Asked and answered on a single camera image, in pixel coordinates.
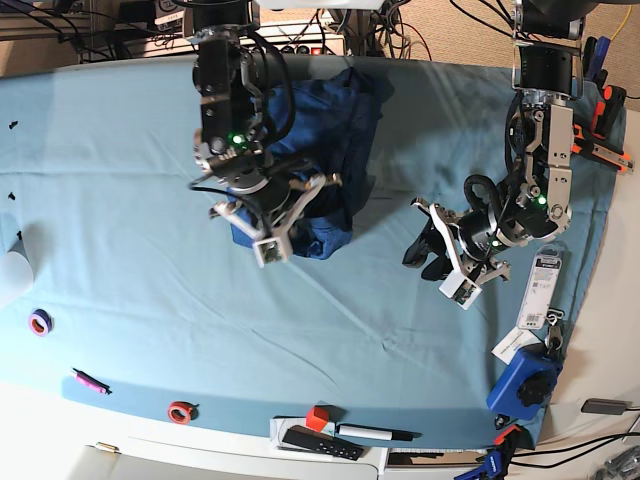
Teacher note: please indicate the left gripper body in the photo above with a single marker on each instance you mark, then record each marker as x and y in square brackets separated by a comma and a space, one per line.
[476, 234]

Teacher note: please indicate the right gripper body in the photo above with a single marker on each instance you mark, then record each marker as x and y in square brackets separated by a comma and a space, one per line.
[269, 200]

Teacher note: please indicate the blue t-shirt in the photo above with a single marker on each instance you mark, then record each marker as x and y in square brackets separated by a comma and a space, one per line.
[334, 128]

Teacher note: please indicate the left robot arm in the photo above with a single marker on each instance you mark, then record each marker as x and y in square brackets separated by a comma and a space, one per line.
[532, 202]

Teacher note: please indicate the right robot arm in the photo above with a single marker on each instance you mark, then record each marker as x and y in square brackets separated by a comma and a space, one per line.
[246, 105]

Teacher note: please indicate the grey packaged tool card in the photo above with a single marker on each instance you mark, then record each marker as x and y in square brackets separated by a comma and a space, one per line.
[543, 277]

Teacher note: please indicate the white paper tag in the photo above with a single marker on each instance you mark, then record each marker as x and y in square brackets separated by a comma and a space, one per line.
[516, 339]

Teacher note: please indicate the silver carabiner keys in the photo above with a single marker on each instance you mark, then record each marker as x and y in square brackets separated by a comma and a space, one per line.
[554, 338]

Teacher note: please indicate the orange black clamp lower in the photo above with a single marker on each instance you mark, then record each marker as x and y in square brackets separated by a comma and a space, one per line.
[594, 149]

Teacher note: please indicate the orange black clamp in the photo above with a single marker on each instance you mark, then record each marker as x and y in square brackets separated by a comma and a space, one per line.
[607, 109]
[594, 149]

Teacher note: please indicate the blue box black knob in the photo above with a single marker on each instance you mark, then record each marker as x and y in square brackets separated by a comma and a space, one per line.
[525, 385]

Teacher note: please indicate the teal table cloth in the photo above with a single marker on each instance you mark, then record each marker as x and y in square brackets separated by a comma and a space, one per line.
[154, 299]

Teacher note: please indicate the orange black clamp upper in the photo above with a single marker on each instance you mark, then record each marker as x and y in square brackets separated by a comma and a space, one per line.
[607, 109]

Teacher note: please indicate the orange clamp bottom edge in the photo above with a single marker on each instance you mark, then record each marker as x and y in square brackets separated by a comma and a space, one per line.
[510, 433]

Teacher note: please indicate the white black marker pen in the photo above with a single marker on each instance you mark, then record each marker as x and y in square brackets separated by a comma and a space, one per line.
[375, 433]

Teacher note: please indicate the red cube block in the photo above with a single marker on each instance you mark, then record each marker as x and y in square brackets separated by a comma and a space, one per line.
[317, 419]

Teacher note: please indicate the blue clamp bottom edge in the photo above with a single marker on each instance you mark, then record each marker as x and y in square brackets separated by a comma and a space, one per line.
[494, 466]

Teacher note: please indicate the grey phone on table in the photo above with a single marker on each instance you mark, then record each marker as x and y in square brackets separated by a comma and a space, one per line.
[604, 407]

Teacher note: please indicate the black remote control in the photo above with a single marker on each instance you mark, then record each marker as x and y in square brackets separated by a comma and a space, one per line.
[316, 442]

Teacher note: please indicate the red tape roll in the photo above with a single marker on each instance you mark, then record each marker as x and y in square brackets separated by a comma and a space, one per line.
[181, 412]

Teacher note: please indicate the pink marker pen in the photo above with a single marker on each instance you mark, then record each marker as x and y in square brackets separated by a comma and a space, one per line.
[90, 382]

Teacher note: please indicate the purple tape roll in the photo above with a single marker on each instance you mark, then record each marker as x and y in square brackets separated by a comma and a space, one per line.
[40, 322]

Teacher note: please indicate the translucent white plastic cup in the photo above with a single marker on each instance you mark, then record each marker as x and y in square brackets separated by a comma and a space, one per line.
[16, 277]

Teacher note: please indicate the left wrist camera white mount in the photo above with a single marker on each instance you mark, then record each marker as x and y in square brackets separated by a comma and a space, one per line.
[464, 284]

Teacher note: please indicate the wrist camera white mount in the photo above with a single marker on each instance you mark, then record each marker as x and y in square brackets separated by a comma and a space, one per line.
[464, 284]
[272, 243]

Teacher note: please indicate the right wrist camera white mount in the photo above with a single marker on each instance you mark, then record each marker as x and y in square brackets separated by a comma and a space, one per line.
[272, 243]

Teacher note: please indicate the white power strip red switch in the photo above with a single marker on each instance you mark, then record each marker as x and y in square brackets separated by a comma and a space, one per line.
[302, 49]

